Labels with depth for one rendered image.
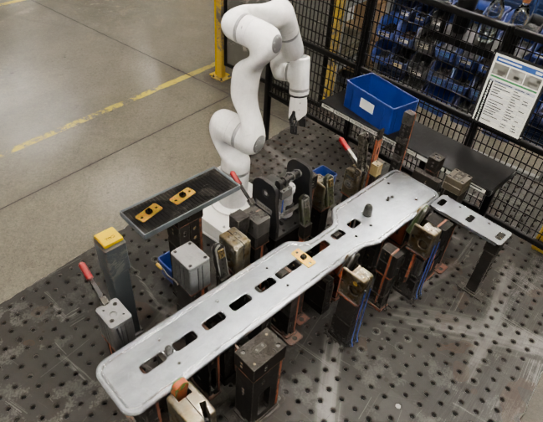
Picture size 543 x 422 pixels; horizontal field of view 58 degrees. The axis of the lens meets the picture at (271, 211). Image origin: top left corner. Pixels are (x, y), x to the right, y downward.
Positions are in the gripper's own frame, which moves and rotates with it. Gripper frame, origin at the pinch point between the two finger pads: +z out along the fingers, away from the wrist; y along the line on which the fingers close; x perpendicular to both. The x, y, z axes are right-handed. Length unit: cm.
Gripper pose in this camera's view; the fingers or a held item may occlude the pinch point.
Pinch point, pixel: (298, 128)
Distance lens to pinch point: 221.7
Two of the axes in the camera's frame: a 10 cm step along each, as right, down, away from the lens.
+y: -4.6, 4.8, -7.5
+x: 8.9, 2.4, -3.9
